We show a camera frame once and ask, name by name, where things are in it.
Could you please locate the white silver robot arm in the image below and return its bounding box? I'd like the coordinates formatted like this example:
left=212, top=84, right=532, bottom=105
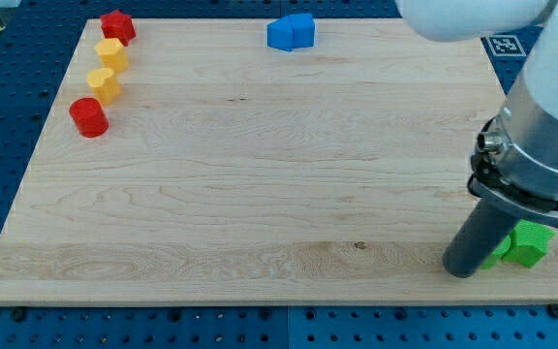
left=396, top=0, right=558, bottom=238

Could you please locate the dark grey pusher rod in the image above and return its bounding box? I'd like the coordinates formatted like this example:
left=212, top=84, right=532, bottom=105
left=442, top=199, right=519, bottom=278

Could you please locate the blue block left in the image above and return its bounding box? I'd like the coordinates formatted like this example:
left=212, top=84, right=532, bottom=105
left=266, top=16, right=293, bottom=51

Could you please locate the green star block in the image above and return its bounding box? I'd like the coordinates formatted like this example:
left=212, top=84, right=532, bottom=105
left=502, top=220, right=555, bottom=268

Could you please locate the red star block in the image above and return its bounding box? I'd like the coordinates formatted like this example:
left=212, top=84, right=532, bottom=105
left=100, top=10, right=137, bottom=47

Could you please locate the fiducial marker tag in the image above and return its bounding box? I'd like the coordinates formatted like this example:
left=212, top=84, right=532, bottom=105
left=485, top=35, right=526, bottom=57

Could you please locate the green round block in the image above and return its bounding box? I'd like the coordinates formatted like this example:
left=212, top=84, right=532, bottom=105
left=480, top=237, right=511, bottom=270

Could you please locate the yellow heart block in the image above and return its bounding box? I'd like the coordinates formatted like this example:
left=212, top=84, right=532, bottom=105
left=86, top=67, right=121, bottom=106

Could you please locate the red cylinder block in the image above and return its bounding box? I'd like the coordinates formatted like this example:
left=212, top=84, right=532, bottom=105
left=69, top=97, right=109, bottom=138

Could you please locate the wooden board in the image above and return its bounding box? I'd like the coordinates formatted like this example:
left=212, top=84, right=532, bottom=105
left=0, top=18, right=558, bottom=306

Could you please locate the yellow hexagon block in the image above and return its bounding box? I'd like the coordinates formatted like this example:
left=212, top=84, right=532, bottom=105
left=94, top=38, right=130, bottom=73

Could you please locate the blue block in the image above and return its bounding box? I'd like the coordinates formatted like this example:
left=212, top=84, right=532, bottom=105
left=288, top=13, right=316, bottom=48
left=266, top=16, right=293, bottom=51

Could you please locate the blue block right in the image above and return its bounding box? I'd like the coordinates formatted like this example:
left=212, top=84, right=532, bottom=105
left=288, top=13, right=316, bottom=48

